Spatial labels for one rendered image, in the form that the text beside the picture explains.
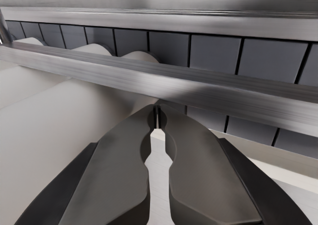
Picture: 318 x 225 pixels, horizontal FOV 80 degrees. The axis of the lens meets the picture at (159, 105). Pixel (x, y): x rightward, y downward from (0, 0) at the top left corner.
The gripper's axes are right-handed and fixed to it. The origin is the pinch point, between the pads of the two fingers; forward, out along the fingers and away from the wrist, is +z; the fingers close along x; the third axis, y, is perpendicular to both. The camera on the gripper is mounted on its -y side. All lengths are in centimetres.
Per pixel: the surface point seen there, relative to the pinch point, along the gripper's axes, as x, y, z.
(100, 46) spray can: -5.4, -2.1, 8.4
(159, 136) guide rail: 0.1, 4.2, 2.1
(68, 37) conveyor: -9.7, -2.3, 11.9
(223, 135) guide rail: 5.2, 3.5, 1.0
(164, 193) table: 0.8, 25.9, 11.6
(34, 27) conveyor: -14.8, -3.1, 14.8
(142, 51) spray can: -1.1, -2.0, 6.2
